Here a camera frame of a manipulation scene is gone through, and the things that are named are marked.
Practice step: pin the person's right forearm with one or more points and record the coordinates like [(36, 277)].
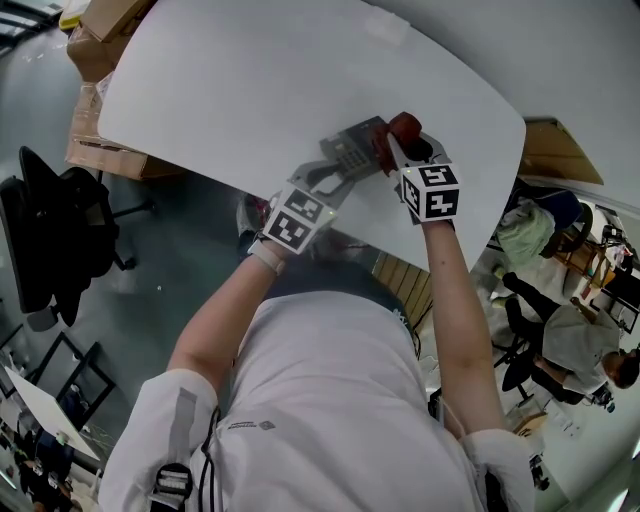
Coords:
[(455, 310)]

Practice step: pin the wooden slat panel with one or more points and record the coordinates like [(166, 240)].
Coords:
[(405, 285)]

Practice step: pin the person's left forearm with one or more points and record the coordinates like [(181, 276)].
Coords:
[(220, 320)]

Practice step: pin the black swivel chair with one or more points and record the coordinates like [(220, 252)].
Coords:
[(520, 360)]

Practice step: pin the black metal frame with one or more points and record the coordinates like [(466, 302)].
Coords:
[(75, 370)]

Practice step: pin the blue chair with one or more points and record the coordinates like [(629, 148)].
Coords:
[(570, 210)]

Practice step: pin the red cloth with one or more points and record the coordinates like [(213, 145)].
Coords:
[(402, 127)]

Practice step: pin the white labelled packet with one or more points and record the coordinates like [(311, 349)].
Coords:
[(105, 85)]

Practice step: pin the green cloth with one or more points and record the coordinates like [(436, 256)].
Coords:
[(525, 232)]

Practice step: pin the large taped cardboard box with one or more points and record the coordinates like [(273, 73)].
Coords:
[(90, 145)]

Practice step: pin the white tape piece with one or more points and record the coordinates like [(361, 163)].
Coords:
[(387, 29)]

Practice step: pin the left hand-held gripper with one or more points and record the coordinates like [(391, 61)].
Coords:
[(295, 225)]

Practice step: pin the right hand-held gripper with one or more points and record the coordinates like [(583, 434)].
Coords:
[(435, 195)]

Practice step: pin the white board panel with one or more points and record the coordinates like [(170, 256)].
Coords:
[(45, 405)]

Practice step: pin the person's white shirt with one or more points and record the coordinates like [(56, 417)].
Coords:
[(325, 400)]

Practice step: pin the white wrist band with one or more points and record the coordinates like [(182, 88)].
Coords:
[(267, 257)]

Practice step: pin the black mesh office chair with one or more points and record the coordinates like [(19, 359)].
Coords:
[(55, 240)]

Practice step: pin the flat cardboard sheet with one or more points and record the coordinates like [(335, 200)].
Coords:
[(555, 155)]

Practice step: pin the plain brown cardboard box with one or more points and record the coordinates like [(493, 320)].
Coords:
[(92, 57)]

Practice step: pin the yellow box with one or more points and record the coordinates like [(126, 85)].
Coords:
[(72, 12)]

